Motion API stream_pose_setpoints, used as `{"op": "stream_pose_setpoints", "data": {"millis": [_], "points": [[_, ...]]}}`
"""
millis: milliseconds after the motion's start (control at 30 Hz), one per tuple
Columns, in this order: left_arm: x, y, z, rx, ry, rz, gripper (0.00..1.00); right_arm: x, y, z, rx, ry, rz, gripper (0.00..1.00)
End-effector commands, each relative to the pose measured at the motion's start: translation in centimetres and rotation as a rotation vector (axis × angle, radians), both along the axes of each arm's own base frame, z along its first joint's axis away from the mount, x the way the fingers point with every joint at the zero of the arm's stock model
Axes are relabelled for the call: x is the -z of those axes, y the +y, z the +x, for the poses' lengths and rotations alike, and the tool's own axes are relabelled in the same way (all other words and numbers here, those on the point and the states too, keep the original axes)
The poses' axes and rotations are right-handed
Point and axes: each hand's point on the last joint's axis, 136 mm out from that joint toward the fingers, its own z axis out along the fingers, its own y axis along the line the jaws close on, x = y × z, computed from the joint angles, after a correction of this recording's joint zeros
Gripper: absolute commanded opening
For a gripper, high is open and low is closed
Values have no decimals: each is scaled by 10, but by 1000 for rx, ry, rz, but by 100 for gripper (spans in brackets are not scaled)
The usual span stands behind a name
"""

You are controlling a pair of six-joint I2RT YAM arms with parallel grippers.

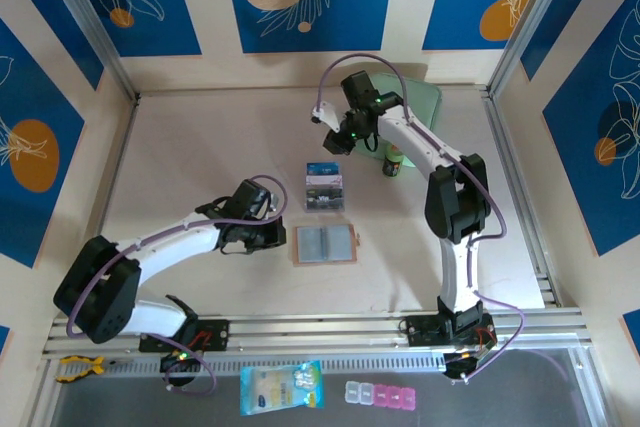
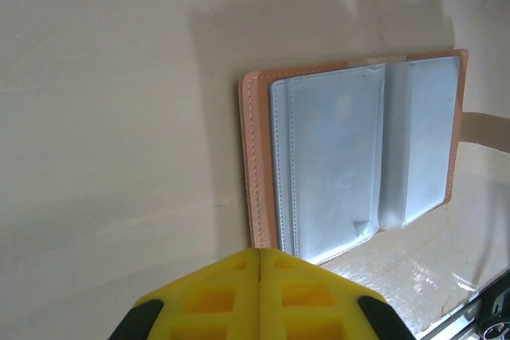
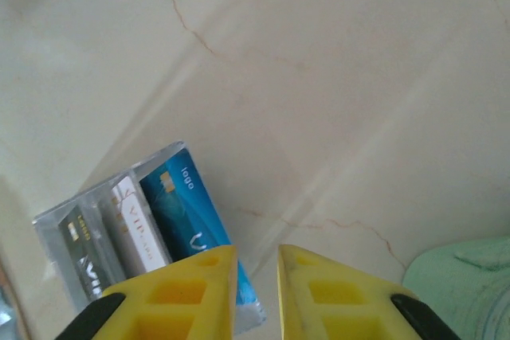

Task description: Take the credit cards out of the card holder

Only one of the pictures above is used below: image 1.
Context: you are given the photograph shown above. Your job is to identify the tan leather card holder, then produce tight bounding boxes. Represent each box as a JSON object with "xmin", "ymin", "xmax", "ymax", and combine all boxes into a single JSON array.
[{"xmin": 292, "ymin": 224, "xmax": 362, "ymax": 267}]

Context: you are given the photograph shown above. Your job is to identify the black credit card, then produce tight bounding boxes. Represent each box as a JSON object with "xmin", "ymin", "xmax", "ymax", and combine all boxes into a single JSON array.
[{"xmin": 303, "ymin": 185, "xmax": 347, "ymax": 212}]

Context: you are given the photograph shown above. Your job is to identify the blue credit card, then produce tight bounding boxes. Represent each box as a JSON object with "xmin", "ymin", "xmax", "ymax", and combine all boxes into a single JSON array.
[{"xmin": 305, "ymin": 161, "xmax": 340, "ymax": 178}]

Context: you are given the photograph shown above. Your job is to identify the clear plastic card tray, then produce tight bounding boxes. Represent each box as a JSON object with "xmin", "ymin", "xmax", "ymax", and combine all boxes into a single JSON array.
[{"xmin": 302, "ymin": 160, "xmax": 348, "ymax": 213}]

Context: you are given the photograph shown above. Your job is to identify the mint green zip pouch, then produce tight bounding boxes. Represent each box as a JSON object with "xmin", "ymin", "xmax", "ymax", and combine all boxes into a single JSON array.
[{"xmin": 348, "ymin": 71, "xmax": 444, "ymax": 171}]

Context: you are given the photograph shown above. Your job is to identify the small dark bottle green cap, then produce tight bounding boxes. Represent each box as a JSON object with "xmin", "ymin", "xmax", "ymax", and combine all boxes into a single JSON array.
[{"xmin": 382, "ymin": 141, "xmax": 405, "ymax": 178}]

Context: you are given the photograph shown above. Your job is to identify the black controller board with LED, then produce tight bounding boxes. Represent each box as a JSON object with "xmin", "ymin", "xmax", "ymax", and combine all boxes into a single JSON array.
[
  {"xmin": 442, "ymin": 346, "xmax": 496, "ymax": 383},
  {"xmin": 158, "ymin": 346, "xmax": 204, "ymax": 389}
]

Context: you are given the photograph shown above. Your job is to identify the blue wet wipes packet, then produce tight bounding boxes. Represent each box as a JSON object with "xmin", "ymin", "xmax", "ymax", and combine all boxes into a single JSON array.
[{"xmin": 239, "ymin": 359, "xmax": 325, "ymax": 417}]

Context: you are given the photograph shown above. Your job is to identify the white and pink pill organizer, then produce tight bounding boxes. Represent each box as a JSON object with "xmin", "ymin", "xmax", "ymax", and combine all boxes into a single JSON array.
[{"xmin": 344, "ymin": 380, "xmax": 417, "ymax": 411}]

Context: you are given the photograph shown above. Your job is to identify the grey metal front shelf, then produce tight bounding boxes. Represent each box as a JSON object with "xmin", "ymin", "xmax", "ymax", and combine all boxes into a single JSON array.
[{"xmin": 49, "ymin": 361, "xmax": 594, "ymax": 427}]

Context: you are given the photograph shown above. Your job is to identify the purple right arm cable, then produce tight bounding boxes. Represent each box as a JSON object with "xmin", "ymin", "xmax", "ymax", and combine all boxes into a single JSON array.
[{"xmin": 317, "ymin": 52, "xmax": 526, "ymax": 386}]

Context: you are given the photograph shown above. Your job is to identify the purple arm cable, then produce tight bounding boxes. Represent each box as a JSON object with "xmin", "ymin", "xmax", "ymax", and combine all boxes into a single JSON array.
[
  {"xmin": 66, "ymin": 174, "xmax": 289, "ymax": 396},
  {"xmin": 317, "ymin": 52, "xmax": 526, "ymax": 386}
]

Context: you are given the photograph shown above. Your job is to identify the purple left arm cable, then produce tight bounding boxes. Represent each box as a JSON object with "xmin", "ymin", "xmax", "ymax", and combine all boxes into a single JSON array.
[{"xmin": 66, "ymin": 174, "xmax": 289, "ymax": 396}]

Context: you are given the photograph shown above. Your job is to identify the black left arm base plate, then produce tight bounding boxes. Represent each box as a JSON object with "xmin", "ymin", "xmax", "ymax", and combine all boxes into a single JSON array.
[{"xmin": 138, "ymin": 319, "xmax": 231, "ymax": 353}]

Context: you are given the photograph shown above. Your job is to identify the aluminium front frame rail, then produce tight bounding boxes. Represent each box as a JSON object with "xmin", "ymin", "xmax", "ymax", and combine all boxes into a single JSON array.
[{"xmin": 42, "ymin": 307, "xmax": 594, "ymax": 361}]

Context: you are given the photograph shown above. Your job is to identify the aluminium left side rail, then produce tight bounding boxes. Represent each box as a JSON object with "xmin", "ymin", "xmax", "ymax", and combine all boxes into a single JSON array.
[{"xmin": 73, "ymin": 96, "xmax": 140, "ymax": 319}]

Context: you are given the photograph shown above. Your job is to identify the aluminium right corner post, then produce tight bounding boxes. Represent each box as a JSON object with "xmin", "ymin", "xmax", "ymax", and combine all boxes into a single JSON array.
[{"xmin": 487, "ymin": 0, "xmax": 576, "ymax": 98}]

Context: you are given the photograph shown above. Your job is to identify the aluminium corner post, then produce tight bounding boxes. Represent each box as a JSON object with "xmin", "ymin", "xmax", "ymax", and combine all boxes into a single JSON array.
[
  {"xmin": 37, "ymin": 0, "xmax": 140, "ymax": 101},
  {"xmin": 487, "ymin": 0, "xmax": 576, "ymax": 98}
]

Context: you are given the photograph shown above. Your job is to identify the grey slotted cable duct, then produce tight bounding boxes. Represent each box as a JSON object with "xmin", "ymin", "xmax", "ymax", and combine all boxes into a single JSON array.
[{"xmin": 102, "ymin": 352, "xmax": 447, "ymax": 374}]

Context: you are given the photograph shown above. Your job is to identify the aluminium right side rail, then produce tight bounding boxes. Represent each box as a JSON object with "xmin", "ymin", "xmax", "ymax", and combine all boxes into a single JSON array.
[{"xmin": 482, "ymin": 89, "xmax": 559, "ymax": 309}]

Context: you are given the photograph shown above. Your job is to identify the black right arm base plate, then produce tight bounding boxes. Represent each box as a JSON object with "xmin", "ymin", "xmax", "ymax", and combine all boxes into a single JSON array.
[{"xmin": 405, "ymin": 314, "xmax": 496, "ymax": 348}]

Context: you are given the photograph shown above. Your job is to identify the yellow handled pliers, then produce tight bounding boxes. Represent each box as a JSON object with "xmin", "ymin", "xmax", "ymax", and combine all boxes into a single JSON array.
[{"xmin": 55, "ymin": 354, "xmax": 121, "ymax": 383}]

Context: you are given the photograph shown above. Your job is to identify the aluminium left corner post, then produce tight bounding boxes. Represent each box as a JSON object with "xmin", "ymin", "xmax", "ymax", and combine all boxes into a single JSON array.
[{"xmin": 37, "ymin": 0, "xmax": 140, "ymax": 101}]

